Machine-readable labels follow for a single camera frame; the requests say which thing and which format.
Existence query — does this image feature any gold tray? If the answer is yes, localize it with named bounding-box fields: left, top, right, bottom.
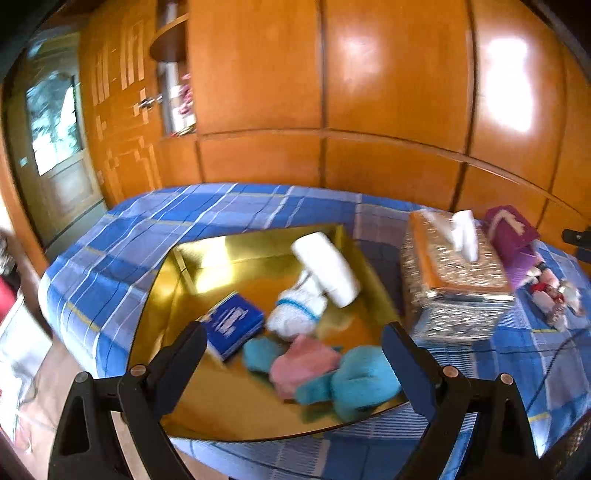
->
left=127, top=224, right=399, bottom=442

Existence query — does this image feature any wooden door with glass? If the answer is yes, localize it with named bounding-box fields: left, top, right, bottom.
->
left=2, top=32, right=106, bottom=261

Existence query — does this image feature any ornate silver tissue box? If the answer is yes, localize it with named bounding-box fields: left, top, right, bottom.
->
left=401, top=209, right=516, bottom=343

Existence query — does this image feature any wooden wardrobe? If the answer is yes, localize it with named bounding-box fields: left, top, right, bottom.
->
left=79, top=1, right=590, bottom=247

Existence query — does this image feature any blue plaid bed sheet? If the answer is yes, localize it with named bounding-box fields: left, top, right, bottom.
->
left=39, top=183, right=590, bottom=479

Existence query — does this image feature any teal and pink plush toy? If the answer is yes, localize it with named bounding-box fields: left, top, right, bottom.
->
left=242, top=335, right=402, bottom=422

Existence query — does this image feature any red fabric item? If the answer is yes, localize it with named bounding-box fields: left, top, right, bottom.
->
left=530, top=282, right=566, bottom=327

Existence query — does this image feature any wicker basket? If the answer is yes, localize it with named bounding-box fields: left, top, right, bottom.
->
left=541, top=420, right=590, bottom=479

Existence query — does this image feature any blue Tempo tissue pack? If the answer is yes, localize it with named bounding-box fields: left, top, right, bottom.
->
left=199, top=292, right=266, bottom=363

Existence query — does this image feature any white knit sock blue stripe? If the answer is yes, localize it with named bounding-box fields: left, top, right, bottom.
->
left=266, top=270, right=328, bottom=342

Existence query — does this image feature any black cable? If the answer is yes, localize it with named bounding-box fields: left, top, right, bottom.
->
left=521, top=329, right=591, bottom=421

